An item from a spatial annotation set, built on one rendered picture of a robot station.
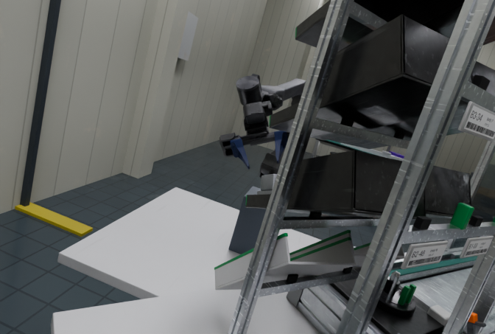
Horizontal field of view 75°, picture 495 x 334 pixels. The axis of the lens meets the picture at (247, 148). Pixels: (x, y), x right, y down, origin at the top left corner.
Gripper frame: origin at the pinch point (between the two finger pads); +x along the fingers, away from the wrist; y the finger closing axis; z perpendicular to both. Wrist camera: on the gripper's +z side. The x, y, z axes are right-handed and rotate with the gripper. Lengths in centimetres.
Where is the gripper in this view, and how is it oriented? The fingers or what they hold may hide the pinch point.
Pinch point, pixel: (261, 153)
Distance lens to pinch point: 75.8
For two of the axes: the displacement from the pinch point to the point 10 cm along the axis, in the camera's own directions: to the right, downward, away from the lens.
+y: 9.8, -1.9, -0.6
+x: 1.0, 7.2, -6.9
